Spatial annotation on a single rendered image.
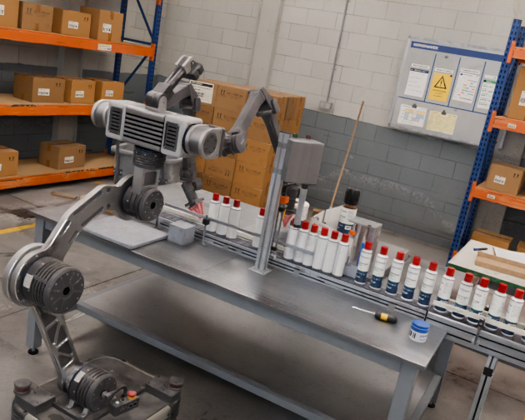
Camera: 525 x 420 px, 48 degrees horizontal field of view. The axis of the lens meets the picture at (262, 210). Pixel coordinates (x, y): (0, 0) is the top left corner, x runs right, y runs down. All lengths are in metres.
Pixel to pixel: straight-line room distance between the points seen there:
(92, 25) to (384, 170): 3.72
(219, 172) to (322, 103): 1.73
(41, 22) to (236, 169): 2.42
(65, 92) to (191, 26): 2.51
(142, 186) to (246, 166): 3.95
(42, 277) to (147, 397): 0.90
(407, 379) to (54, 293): 1.34
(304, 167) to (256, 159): 3.64
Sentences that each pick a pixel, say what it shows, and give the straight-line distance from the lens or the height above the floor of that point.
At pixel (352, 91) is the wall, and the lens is 7.39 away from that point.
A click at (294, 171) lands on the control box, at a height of 1.34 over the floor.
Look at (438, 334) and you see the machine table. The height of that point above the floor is 0.83.
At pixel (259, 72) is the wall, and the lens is 7.91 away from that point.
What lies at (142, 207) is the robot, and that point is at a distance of 2.46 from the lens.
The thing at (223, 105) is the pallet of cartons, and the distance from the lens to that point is 6.44.
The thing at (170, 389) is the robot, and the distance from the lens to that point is 2.85.
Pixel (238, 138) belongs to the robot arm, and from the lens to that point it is 2.45.
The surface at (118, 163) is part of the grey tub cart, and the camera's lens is 5.28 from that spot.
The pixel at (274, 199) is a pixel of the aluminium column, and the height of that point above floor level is 1.19.
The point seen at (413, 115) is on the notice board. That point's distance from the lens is 7.02.
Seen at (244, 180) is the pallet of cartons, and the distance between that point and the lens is 6.39.
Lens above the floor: 1.84
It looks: 15 degrees down
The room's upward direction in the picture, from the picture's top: 10 degrees clockwise
